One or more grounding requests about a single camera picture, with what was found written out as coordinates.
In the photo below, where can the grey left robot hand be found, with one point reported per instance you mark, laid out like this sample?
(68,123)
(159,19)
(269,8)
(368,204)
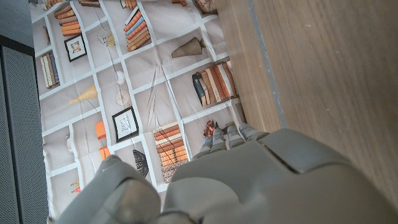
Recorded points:
(248,186)

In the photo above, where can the grey tape strip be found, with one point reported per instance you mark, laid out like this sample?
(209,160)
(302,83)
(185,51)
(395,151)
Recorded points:
(266,62)

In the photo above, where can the printed bookshelf backdrop cloth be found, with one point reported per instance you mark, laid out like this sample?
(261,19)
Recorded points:
(140,62)

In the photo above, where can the grey perforated panel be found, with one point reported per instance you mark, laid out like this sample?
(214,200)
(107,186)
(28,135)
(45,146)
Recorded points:
(18,124)

